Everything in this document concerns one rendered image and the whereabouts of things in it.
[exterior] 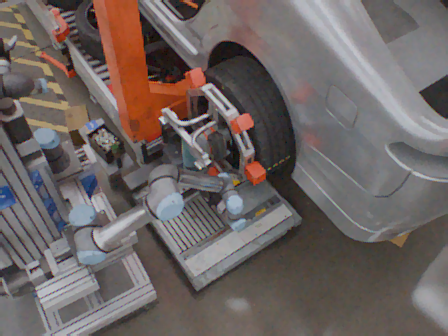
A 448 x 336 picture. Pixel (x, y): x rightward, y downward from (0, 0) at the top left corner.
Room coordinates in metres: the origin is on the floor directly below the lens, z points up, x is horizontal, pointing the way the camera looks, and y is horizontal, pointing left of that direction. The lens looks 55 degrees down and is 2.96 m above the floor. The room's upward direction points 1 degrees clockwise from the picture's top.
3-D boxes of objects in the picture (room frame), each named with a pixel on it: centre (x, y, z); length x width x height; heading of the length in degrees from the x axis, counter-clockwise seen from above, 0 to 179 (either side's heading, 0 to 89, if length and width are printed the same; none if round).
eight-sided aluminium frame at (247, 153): (1.67, 0.02, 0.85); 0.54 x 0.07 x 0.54; 36
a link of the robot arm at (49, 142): (1.47, 0.87, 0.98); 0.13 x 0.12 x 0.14; 107
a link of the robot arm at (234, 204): (1.17, -0.06, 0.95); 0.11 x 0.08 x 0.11; 20
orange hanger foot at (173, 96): (2.14, 0.24, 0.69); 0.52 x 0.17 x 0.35; 126
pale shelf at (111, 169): (1.87, 0.73, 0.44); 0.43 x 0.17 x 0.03; 36
